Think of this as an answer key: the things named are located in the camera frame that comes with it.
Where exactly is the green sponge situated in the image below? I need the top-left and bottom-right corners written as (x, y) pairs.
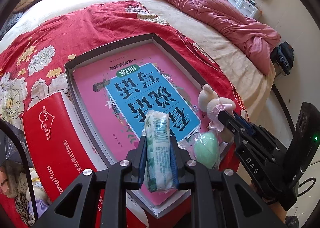
top-left (178, 132), bottom-right (220, 170)

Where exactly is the red tissue box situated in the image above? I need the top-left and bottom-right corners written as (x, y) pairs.
top-left (22, 91), bottom-right (149, 228)

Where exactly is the beige bed sheet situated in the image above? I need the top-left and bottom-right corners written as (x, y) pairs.
top-left (1, 0), bottom-right (275, 121)

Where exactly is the pink quilted comforter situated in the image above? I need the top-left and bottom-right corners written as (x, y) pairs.
top-left (166, 0), bottom-right (280, 75)

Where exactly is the white green tissue pack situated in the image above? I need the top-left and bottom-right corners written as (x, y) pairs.
top-left (143, 110), bottom-right (174, 193)

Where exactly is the white drawer cabinet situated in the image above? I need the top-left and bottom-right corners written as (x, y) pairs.
top-left (228, 0), bottom-right (261, 20)

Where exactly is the dark grey tray box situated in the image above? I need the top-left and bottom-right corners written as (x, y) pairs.
top-left (64, 33), bottom-right (234, 219)

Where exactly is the dark clothes pile on chair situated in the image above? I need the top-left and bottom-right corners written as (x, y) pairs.
top-left (270, 41), bottom-right (295, 75)

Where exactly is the cream plush toy pink bow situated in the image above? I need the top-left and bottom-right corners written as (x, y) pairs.
top-left (198, 84), bottom-right (236, 143)

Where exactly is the black cable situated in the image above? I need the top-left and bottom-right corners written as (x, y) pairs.
top-left (0, 118), bottom-right (40, 221)

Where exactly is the red floral blanket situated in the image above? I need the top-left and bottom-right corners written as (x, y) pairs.
top-left (0, 0), bottom-right (250, 228)

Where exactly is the leopard print scrunchie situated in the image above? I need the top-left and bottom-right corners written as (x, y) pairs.
top-left (14, 194), bottom-right (35, 227)

